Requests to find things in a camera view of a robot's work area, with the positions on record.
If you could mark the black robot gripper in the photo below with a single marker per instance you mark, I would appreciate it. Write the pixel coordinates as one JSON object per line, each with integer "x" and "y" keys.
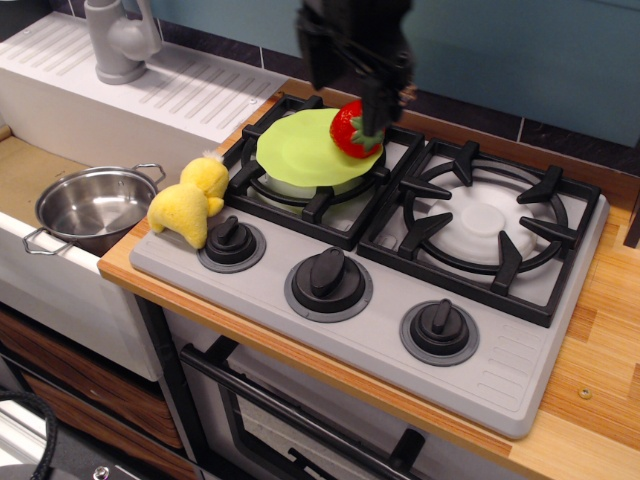
{"x": 366, "y": 37}

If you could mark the red toy strawberry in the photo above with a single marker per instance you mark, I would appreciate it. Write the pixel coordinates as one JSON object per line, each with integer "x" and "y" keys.
{"x": 347, "y": 132}

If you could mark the light green plastic plate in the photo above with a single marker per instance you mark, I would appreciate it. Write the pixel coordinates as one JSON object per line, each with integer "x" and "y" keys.
{"x": 298, "y": 150}

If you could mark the stainless steel pot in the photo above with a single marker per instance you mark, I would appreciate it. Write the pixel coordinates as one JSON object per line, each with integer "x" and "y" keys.
{"x": 93, "y": 209}

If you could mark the white toy sink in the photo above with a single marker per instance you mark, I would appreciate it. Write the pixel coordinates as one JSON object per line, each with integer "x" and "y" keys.
{"x": 57, "y": 115}

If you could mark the black left burner grate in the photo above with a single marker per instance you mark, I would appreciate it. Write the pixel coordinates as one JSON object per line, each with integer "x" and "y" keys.
{"x": 335, "y": 215}

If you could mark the black burner grate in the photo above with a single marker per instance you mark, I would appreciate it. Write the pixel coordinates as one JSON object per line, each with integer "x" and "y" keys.
{"x": 531, "y": 289}
{"x": 335, "y": 215}

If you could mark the white right burner disc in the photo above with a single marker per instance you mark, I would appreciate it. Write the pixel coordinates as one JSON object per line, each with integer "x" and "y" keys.
{"x": 480, "y": 212}

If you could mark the black left stove knob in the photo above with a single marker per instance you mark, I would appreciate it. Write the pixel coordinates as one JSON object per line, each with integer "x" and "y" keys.
{"x": 232, "y": 247}

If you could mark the black stove knob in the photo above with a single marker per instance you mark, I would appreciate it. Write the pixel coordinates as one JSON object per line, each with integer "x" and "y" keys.
{"x": 329, "y": 287}
{"x": 439, "y": 333}
{"x": 232, "y": 247}

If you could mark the black middle stove knob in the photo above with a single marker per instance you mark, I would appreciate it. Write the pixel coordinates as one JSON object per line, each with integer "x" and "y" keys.
{"x": 329, "y": 287}

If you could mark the grey toy stove top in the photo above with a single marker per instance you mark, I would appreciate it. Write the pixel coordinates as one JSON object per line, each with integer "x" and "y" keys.
{"x": 499, "y": 387}

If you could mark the black right burner grate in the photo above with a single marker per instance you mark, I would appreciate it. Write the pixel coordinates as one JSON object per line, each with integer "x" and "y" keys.
{"x": 531, "y": 289}

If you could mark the yellow stuffed duck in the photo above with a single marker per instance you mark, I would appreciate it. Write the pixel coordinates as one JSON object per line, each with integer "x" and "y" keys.
{"x": 185, "y": 207}

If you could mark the grey toy faucet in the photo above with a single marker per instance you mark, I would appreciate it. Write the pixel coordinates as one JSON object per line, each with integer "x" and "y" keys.
{"x": 121, "y": 45}

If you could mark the black right stove knob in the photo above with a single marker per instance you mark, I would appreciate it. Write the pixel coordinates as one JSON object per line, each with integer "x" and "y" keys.
{"x": 439, "y": 333}

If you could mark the wooden drawer fronts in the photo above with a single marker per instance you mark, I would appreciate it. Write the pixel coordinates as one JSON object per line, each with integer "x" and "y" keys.
{"x": 95, "y": 396}

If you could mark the black oven door handle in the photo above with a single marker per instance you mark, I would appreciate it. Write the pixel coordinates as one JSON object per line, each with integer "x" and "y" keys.
{"x": 397, "y": 466}

